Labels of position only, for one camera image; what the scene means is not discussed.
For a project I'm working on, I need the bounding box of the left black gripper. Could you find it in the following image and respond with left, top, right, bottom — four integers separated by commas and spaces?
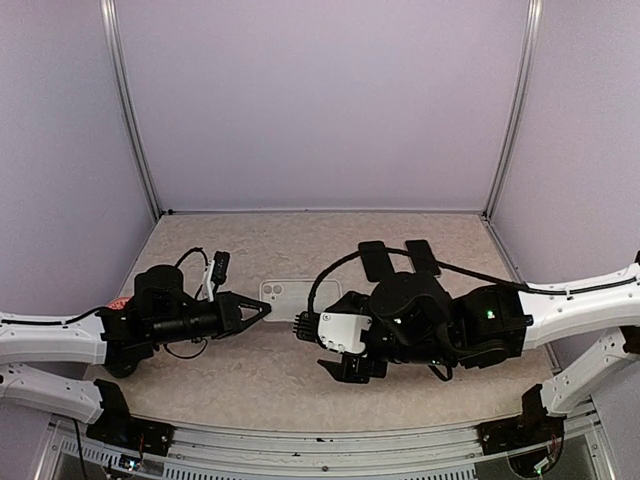
150, 290, 270, 344

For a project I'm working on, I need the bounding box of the clear plain phone case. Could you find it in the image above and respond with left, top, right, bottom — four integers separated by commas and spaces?
259, 279, 343, 323

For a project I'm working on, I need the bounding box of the black phone case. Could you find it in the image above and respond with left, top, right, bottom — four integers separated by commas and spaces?
358, 240, 395, 283

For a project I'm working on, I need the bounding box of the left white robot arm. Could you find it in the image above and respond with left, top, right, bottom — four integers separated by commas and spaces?
1, 252, 271, 445

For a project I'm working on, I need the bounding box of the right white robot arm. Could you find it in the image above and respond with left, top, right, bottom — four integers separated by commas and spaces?
294, 240, 639, 444

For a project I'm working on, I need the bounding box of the red white patterned bowl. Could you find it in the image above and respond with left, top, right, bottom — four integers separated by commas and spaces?
107, 297, 131, 310

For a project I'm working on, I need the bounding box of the dark green mug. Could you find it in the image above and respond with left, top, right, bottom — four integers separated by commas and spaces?
104, 362, 138, 379

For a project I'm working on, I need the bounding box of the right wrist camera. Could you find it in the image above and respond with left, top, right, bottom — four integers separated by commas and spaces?
293, 312, 373, 355

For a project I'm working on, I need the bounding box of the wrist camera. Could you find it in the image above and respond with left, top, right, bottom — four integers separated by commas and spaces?
293, 312, 373, 355
202, 251, 230, 302

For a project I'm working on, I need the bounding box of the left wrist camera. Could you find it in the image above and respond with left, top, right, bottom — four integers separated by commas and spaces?
202, 251, 230, 302

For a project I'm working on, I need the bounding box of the front aluminium rail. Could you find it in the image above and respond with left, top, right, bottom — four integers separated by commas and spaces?
37, 399, 601, 480

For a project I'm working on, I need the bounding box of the left aluminium frame post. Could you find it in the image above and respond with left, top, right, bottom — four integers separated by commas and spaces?
99, 0, 163, 223

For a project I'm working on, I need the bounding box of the aluminium frame post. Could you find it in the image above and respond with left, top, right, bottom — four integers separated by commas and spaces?
99, 0, 163, 223
483, 0, 543, 223

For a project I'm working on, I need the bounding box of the right aluminium frame post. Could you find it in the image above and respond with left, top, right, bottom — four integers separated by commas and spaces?
483, 0, 543, 223

